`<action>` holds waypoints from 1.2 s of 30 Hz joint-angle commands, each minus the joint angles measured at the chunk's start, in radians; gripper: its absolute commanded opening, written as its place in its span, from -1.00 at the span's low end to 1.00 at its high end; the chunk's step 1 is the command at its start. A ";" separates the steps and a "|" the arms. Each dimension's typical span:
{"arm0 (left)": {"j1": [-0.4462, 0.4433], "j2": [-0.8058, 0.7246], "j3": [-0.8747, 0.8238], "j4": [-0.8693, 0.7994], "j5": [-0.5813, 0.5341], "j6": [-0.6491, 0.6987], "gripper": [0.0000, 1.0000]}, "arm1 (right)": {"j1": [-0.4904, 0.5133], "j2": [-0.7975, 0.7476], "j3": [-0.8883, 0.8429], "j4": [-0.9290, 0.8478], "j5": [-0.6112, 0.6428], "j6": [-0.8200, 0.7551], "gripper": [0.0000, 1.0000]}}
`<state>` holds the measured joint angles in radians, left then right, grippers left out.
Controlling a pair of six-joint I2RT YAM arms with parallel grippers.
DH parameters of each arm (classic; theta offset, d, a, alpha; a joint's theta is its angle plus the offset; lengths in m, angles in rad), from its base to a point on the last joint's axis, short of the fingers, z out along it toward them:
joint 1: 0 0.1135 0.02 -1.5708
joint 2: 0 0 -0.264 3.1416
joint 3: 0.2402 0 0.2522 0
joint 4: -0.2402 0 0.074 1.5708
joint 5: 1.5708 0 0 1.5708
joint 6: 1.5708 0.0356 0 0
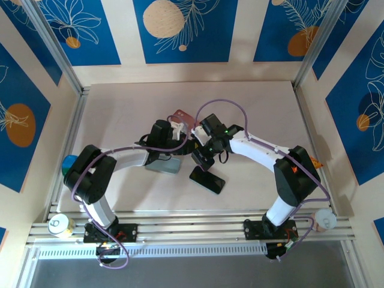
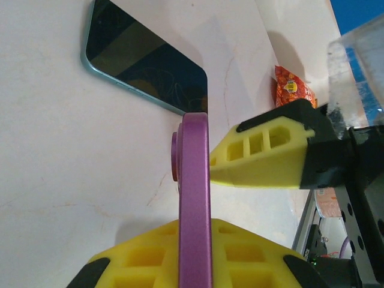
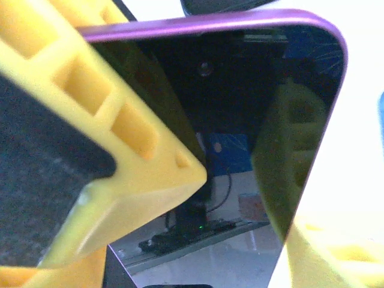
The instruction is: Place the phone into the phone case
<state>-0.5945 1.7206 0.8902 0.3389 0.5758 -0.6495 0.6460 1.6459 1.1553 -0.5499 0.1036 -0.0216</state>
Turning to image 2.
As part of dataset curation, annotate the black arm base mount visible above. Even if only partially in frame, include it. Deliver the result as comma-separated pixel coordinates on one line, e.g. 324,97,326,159
301,223,328,266

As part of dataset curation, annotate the purple smartphone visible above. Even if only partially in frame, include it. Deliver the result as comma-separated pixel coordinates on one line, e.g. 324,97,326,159
170,112,214,288

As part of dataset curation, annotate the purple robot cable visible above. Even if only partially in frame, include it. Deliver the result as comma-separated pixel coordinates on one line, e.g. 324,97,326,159
338,235,352,258

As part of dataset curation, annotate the teal smartphone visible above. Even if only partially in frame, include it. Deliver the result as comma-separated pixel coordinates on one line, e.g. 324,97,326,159
80,0,209,116

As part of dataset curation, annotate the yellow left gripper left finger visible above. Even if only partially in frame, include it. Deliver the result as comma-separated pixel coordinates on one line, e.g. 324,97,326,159
67,218,181,288

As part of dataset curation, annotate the orange snack bag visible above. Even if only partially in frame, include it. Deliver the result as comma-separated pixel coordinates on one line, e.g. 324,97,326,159
271,64,319,109

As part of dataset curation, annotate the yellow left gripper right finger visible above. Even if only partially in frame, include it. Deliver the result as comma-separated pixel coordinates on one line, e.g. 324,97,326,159
211,218,331,288

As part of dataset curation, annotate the printed paper cup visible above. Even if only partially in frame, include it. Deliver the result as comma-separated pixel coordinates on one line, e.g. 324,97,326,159
316,188,343,220

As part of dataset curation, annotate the translucent plastic cover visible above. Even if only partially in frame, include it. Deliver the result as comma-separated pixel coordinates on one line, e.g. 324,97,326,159
327,14,384,139

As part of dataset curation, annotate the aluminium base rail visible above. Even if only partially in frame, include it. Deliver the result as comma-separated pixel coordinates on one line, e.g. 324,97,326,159
292,188,321,256

